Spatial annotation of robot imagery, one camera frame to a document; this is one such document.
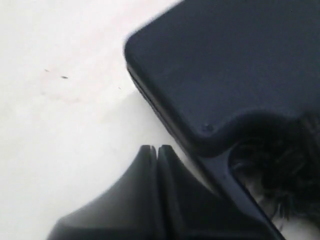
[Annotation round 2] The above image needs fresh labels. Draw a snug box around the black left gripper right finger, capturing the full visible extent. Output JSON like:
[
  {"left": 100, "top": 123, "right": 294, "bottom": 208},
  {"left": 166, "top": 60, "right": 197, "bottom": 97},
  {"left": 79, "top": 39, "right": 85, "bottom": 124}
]
[{"left": 157, "top": 145, "right": 275, "bottom": 240}]

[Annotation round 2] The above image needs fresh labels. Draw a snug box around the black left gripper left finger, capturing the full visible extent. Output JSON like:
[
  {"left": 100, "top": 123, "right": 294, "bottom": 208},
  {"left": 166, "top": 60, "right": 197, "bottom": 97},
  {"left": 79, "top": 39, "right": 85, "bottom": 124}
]
[{"left": 47, "top": 145, "right": 159, "bottom": 240}]

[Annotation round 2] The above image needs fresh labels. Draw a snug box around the black cord with knot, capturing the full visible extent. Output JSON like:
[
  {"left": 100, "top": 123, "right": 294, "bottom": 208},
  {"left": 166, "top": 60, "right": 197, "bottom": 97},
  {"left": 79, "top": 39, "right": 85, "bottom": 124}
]
[{"left": 232, "top": 114, "right": 320, "bottom": 226}]

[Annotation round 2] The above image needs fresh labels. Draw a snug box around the black plastic carrying case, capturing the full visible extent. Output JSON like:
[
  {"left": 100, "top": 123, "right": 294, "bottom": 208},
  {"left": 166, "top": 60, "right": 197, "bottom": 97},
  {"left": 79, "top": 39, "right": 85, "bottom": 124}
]
[{"left": 124, "top": 0, "right": 320, "bottom": 240}]

